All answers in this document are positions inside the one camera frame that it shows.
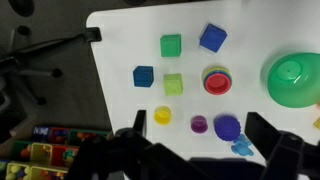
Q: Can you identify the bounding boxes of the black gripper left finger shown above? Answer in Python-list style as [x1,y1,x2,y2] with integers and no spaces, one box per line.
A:
[132,109,148,138]

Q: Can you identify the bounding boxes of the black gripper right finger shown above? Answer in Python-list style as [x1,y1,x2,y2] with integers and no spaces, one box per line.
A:
[244,111,285,164]

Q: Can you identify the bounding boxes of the small yellow cup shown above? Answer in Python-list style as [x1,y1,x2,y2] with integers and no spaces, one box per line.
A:
[153,105,173,126]

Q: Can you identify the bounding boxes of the large green bowl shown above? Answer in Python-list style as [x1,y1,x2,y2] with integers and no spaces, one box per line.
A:
[266,52,320,109]

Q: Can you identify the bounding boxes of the light blue toy figure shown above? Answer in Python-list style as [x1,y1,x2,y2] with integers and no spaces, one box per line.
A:
[230,133,255,158]

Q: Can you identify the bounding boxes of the violet scalloped cup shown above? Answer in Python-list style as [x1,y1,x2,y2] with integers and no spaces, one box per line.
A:
[213,113,242,143]

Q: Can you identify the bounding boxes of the dark blue cube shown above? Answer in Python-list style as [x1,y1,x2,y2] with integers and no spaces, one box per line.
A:
[132,65,155,89]

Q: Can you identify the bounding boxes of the lime green cube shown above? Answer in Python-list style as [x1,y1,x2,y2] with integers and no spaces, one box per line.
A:
[162,73,184,97]

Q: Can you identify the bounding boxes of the small purple cup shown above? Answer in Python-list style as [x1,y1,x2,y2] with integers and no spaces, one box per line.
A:
[190,115,209,135]

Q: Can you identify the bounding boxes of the stacked cups with red top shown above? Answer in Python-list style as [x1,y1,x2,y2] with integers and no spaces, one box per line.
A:
[201,65,233,96]

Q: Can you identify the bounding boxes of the colourful toy bin shelf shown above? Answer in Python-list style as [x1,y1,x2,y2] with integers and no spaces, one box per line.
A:
[0,124,113,180]

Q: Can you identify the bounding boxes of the black office chair base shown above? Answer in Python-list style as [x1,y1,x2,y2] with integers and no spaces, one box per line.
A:
[0,25,103,116]

